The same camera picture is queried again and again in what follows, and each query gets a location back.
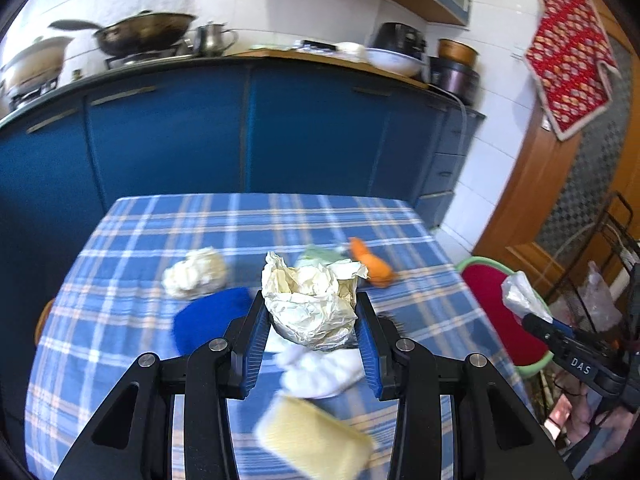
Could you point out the wooden door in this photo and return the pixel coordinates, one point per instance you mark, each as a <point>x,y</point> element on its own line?
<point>535,185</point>

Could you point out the steel pot on stove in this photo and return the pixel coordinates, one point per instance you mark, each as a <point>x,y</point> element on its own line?
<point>35,62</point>

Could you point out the pale green wrapper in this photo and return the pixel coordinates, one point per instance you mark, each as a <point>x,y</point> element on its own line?
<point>322,256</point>

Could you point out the blue kitchen cabinets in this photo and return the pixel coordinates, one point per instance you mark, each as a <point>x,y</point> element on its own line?
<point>310,130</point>

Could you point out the white bowl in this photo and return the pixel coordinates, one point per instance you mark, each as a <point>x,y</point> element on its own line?
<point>392,62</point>

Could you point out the cream paper wrapper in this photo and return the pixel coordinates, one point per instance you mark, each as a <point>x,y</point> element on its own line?
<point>310,305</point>

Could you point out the steel kettle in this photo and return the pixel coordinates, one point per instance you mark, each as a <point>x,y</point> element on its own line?
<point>212,40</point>

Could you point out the metal rack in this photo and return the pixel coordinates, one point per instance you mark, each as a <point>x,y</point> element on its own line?
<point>612,230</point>

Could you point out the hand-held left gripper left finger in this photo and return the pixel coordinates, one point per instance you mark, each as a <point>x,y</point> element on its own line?
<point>255,342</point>

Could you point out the clear plastic bag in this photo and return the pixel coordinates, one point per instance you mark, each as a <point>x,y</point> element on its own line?
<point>597,300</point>

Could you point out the red patterned hanging cloth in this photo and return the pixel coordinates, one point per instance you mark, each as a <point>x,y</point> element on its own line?
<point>572,60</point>

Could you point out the crumpled white tissue ball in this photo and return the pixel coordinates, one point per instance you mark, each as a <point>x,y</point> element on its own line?
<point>195,272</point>

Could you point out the clear plastic wrapper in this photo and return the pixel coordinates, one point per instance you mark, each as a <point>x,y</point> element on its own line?
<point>522,295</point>

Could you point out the red bin with green rim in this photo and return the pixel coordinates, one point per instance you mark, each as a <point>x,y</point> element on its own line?
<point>492,320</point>

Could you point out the dark metal wok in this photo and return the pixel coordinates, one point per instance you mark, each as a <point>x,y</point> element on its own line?
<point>145,32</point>

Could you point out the yellow sponge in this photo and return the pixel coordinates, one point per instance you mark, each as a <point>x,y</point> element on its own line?
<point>310,435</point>

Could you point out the blue cloth piece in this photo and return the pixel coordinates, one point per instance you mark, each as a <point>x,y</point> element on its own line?
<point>210,317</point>

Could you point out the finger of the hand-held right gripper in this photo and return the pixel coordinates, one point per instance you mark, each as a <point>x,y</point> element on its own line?
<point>570,347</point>

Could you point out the brown pot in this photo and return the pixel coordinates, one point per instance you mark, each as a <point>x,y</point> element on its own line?
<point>457,52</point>

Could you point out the dark rice cooker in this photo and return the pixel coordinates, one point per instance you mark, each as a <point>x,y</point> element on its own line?
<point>455,82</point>

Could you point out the blue plaid tablecloth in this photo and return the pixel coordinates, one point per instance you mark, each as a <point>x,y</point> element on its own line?
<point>125,260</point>

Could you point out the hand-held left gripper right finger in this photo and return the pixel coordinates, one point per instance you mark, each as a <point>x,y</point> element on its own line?
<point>367,355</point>

